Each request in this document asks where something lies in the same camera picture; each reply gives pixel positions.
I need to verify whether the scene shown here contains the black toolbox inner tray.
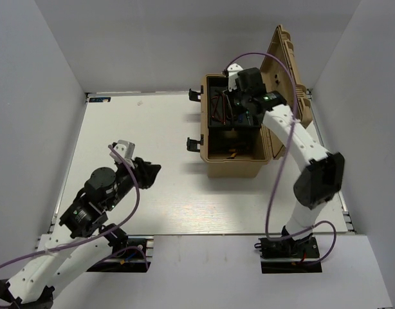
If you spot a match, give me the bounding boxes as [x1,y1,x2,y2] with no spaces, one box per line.
[206,75,261,131]

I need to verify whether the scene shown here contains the black green precision screwdriver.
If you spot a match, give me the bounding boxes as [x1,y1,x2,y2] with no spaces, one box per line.
[246,111,254,126]

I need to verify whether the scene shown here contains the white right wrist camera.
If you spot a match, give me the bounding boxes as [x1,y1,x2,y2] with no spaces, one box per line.
[223,63,243,92]

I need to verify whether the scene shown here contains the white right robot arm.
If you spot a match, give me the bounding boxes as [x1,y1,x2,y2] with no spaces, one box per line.
[226,63,345,257]

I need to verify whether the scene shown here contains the tan plastic toolbox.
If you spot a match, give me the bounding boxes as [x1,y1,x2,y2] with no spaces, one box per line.
[187,25,312,178]

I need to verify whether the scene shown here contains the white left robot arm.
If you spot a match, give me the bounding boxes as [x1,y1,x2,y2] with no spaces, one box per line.
[0,157,161,308]

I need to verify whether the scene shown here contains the dark blue table label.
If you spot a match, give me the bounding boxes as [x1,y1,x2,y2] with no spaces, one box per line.
[89,97,111,103]

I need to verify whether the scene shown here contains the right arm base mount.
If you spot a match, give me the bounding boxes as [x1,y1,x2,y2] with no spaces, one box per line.
[254,236,322,274]

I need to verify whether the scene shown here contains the yellow combination pliers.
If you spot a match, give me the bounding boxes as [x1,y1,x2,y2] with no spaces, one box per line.
[227,146,250,160]

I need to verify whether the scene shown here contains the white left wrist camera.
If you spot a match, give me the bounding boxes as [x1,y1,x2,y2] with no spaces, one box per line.
[109,140,135,168]

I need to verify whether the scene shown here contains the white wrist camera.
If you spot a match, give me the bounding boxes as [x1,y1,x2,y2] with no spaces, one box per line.
[223,63,243,92]
[109,140,135,168]

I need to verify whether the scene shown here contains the brown hex key long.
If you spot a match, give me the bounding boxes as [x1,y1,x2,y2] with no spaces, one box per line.
[210,95,221,122]

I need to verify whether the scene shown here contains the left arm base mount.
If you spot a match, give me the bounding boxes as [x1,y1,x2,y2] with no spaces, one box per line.
[87,236,154,273]

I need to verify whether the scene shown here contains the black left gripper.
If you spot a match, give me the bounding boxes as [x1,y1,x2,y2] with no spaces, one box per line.
[105,156,161,210]

